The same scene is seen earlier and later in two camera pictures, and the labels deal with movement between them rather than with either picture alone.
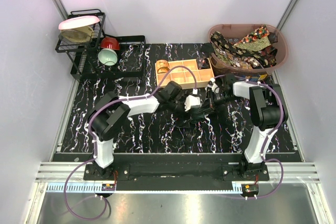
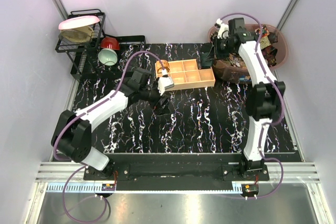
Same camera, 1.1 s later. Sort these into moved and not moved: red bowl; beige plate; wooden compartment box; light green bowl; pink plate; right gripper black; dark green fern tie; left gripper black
Moved: left gripper black; right gripper black; dark green fern tie
Not moved: pink plate; red bowl; beige plate; light green bowl; wooden compartment box
